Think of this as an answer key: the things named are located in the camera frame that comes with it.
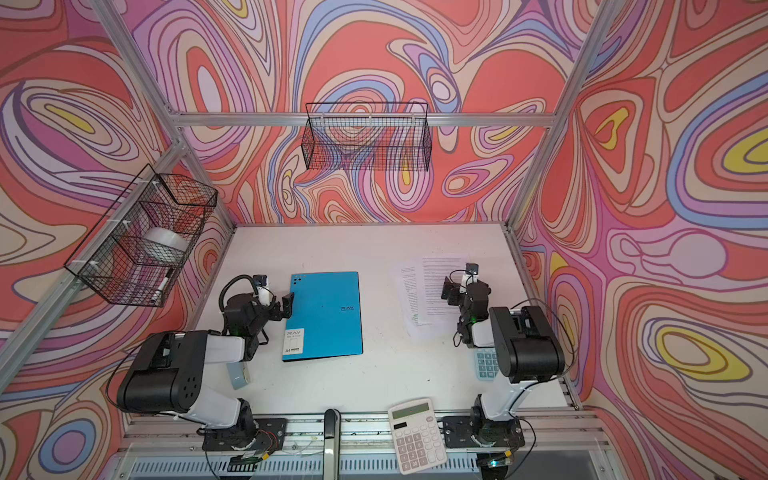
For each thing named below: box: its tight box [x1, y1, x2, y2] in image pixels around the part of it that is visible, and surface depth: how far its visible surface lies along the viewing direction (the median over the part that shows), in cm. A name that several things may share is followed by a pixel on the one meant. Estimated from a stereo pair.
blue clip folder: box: [282, 271, 363, 362], surface depth 95 cm
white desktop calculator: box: [388, 398, 448, 475], surface depth 73 cm
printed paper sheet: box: [421, 254, 470, 320], surface depth 104 cm
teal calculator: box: [474, 348, 500, 381], surface depth 84 cm
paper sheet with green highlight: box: [400, 265, 433, 327], surface depth 103 cm
